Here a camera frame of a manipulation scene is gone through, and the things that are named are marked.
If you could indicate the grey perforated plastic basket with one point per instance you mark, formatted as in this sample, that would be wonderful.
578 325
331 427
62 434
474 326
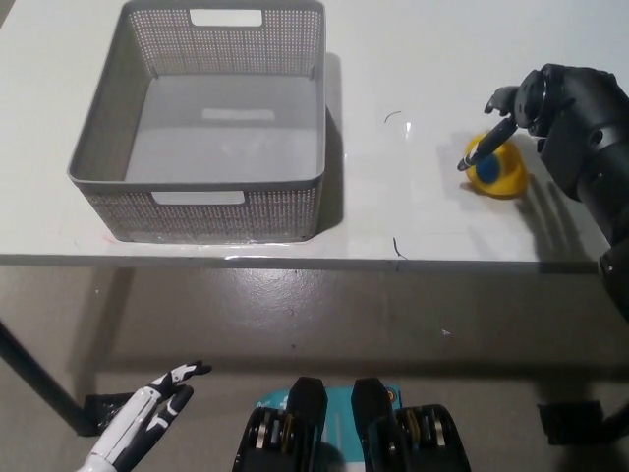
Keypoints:
221 137

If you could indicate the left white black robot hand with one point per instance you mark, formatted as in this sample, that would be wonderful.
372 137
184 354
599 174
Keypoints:
132 418

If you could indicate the black table leg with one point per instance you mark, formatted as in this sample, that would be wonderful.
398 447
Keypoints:
619 418
39 378

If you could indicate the black teal robot body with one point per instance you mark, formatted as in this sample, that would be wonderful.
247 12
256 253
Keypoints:
304 423

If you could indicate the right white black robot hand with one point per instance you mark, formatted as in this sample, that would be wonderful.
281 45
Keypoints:
528 103

